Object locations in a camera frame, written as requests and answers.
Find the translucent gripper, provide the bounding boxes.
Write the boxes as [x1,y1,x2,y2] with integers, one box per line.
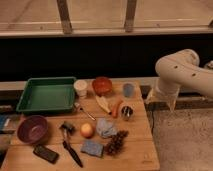
[146,87,180,112]

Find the light blue towel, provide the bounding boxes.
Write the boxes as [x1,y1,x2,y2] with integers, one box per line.
[96,118,117,138]

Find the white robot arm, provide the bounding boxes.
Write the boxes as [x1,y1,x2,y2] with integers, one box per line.
[145,49,213,111]

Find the red bowl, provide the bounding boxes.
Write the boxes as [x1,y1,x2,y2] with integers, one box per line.
[92,77,112,96]

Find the purple bowl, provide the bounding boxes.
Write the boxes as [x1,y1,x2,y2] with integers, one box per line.
[17,115,48,144]

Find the blue plastic cup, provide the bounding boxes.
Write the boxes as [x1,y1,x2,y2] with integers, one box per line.
[123,83,134,98]

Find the small metal cup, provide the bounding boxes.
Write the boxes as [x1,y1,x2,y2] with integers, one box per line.
[121,106,133,121]

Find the orange carrot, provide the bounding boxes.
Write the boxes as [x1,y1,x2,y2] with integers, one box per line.
[112,100,123,118]

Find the banana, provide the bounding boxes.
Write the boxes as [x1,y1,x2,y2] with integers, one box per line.
[96,96,111,114]

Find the pine cone bunch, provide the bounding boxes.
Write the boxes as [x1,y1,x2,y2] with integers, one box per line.
[104,130,129,156]

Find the white paper cup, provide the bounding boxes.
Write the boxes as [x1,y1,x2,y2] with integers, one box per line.
[74,80,88,98]

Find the apple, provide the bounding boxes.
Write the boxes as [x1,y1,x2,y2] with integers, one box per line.
[80,123,94,138]

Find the metal spoon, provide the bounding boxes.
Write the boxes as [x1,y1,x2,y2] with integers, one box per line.
[74,102,96,121]

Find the blue sponge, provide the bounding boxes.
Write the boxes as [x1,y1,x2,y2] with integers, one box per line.
[81,140,104,157]

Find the dark dish brush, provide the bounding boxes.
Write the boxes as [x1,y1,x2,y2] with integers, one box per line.
[60,121,75,140]

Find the green plastic tray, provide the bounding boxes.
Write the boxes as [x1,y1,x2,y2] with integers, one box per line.
[16,77,76,114]

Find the black rectangular block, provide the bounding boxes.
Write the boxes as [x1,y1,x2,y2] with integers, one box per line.
[33,145,59,163]

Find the black handled knife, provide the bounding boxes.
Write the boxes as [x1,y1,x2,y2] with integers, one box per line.
[62,140,83,168]

